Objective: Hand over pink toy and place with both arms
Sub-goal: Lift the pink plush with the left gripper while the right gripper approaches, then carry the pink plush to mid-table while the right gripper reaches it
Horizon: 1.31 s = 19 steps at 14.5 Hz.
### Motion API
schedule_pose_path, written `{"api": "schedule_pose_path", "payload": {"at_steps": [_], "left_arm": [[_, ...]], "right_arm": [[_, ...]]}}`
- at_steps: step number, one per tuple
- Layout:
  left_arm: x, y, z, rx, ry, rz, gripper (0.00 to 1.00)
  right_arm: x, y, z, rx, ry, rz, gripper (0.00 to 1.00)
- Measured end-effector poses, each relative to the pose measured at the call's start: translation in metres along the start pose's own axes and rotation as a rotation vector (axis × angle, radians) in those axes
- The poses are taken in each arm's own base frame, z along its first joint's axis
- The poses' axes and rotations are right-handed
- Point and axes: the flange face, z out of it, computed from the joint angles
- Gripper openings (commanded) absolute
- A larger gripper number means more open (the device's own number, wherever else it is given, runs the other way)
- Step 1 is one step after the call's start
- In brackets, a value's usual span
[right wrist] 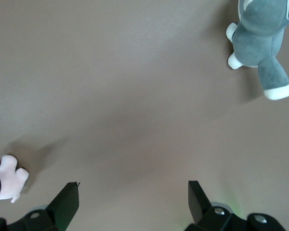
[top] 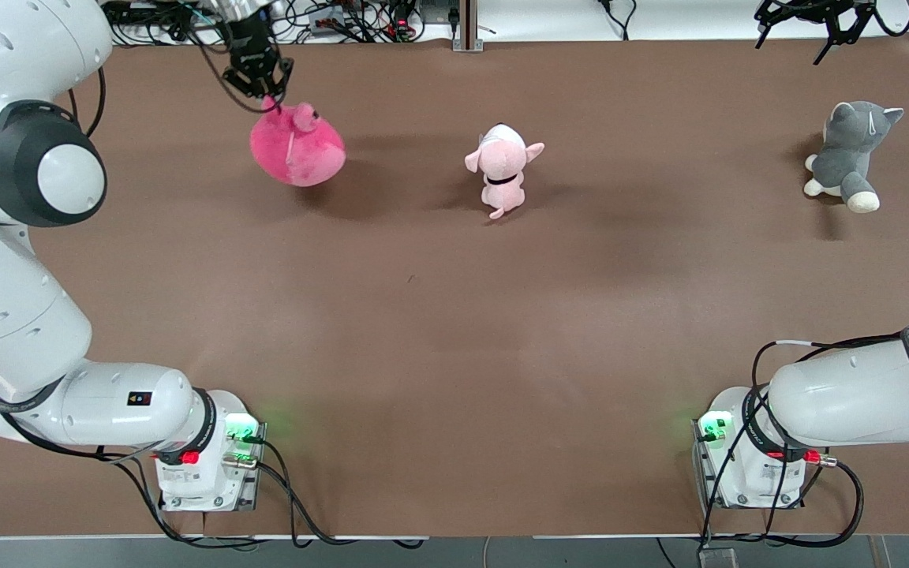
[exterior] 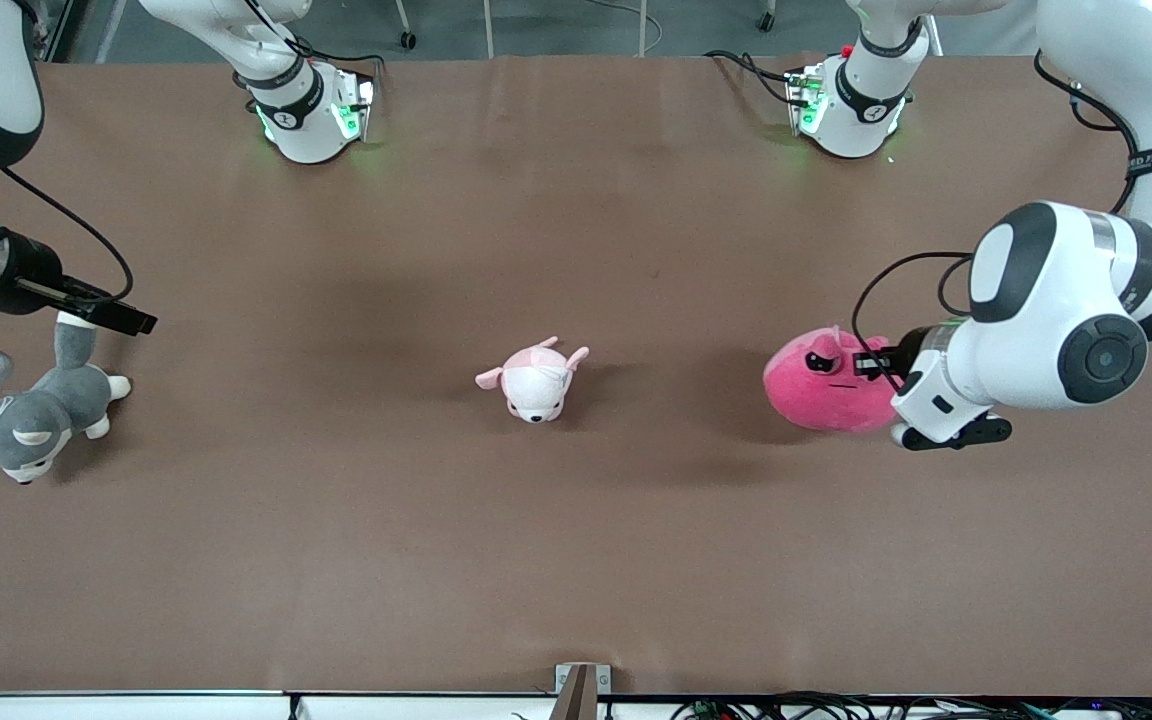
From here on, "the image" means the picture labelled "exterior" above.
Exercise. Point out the metal table edge bracket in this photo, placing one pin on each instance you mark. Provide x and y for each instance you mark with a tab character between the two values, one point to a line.
581	690

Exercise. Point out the white metal leg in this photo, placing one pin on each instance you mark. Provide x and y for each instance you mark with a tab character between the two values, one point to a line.
642	30
488	30

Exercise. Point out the pale pink dog plush toy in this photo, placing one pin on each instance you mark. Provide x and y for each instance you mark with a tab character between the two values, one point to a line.
534	385

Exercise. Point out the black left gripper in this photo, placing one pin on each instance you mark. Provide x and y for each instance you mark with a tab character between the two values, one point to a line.
908	351

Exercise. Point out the white table edge rail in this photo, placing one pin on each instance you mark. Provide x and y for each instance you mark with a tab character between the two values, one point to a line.
136	708

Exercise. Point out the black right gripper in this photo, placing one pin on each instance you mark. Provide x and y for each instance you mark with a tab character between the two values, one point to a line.
33	272

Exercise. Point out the grey husky plush toy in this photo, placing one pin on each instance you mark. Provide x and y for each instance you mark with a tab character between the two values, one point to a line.
36	415

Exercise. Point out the hot pink round plush toy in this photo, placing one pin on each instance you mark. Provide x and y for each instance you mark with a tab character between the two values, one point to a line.
816	395

